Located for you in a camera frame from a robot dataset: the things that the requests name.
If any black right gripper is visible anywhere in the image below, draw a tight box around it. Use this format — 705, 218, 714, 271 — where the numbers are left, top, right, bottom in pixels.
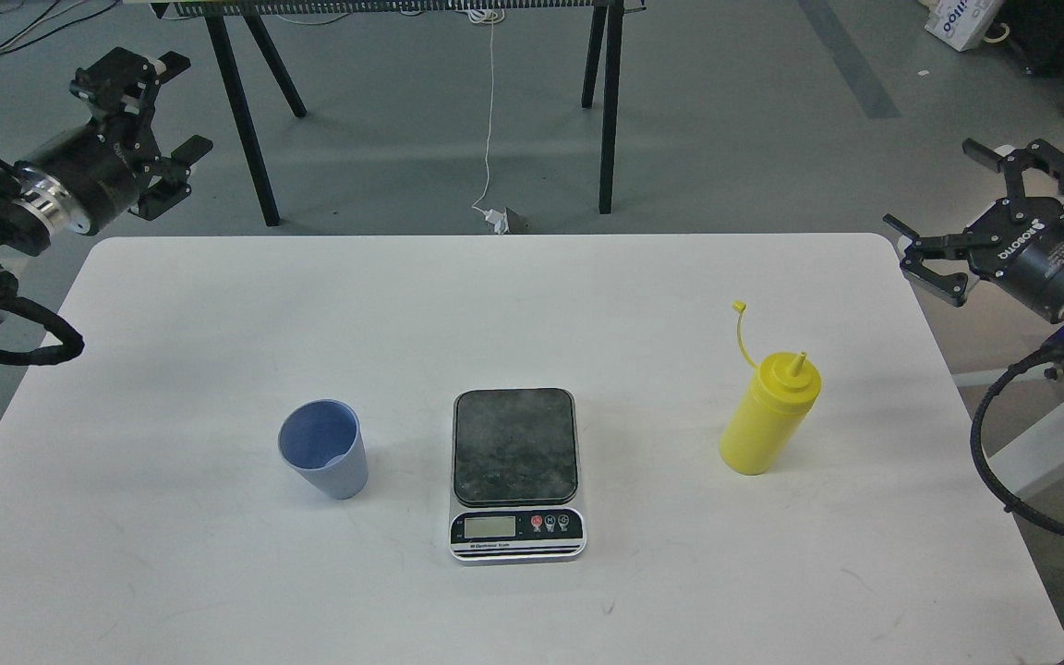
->
883, 139, 1064, 323

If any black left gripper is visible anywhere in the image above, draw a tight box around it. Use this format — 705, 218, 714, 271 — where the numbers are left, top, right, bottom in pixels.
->
18, 49, 212, 236

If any yellow squeeze bottle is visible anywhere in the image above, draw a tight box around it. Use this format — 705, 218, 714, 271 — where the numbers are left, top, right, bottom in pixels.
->
719, 300, 822, 476

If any blue ribbed plastic cup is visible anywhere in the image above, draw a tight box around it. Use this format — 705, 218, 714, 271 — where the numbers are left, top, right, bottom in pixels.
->
277, 399, 370, 501

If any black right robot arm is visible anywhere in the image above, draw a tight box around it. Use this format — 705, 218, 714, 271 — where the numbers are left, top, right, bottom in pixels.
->
884, 139, 1064, 538

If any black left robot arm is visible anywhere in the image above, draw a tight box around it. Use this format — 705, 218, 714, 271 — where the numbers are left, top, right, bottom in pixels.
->
0, 47, 212, 367

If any digital kitchen scale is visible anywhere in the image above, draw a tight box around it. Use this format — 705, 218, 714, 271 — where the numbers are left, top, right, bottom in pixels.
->
447, 387, 588, 565

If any black trestle table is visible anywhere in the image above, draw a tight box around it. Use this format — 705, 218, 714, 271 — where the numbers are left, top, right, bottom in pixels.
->
122, 0, 648, 228

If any white printed bag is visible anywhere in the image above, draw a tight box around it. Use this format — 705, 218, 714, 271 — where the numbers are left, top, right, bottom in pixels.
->
920, 1, 1010, 52

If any white charger cable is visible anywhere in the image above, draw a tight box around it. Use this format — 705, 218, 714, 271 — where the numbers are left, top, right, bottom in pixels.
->
467, 7, 508, 236

